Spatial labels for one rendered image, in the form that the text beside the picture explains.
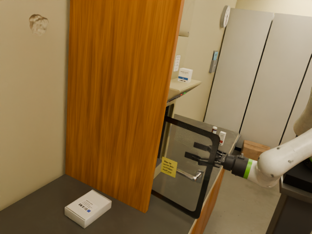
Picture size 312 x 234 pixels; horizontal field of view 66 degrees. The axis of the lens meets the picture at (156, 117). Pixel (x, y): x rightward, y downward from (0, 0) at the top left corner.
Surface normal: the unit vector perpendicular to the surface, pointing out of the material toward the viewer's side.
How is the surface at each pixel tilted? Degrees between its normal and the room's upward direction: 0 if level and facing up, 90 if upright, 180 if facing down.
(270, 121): 90
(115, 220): 0
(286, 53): 90
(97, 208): 0
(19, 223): 0
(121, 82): 90
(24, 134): 90
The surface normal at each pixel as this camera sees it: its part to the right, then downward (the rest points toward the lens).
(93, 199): 0.15, -0.93
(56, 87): 0.88, 0.28
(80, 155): -0.45, 0.24
